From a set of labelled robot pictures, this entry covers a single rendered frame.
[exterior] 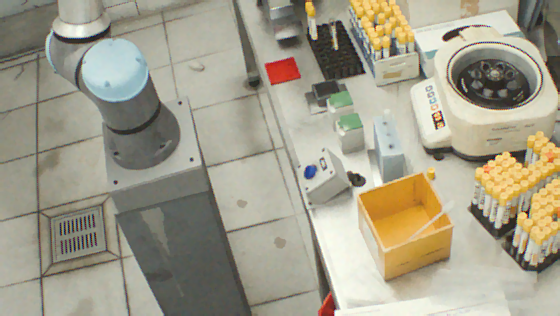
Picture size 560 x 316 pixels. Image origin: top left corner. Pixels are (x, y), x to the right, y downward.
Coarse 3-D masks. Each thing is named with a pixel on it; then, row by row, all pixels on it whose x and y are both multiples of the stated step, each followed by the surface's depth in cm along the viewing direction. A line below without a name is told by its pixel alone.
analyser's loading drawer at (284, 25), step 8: (264, 8) 181; (272, 8) 175; (280, 8) 176; (288, 8) 176; (272, 16) 177; (280, 16) 178; (288, 16) 178; (296, 16) 177; (272, 24) 176; (280, 24) 173; (288, 24) 173; (296, 24) 173; (280, 32) 174; (288, 32) 175; (296, 32) 175
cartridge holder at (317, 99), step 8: (328, 80) 162; (336, 80) 162; (312, 88) 162; (320, 88) 163; (328, 88) 164; (336, 88) 163; (344, 88) 163; (312, 96) 163; (320, 96) 163; (328, 96) 159; (312, 104) 161; (320, 104) 160; (312, 112) 161
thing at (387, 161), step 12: (384, 132) 142; (396, 132) 142; (384, 144) 140; (396, 144) 140; (372, 156) 151; (384, 156) 139; (396, 156) 139; (372, 168) 149; (384, 168) 141; (396, 168) 142; (384, 180) 144
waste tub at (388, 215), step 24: (360, 192) 134; (384, 192) 136; (408, 192) 138; (432, 192) 133; (360, 216) 136; (384, 216) 141; (408, 216) 140; (432, 216) 137; (384, 240) 138; (408, 240) 126; (432, 240) 128; (384, 264) 129; (408, 264) 131
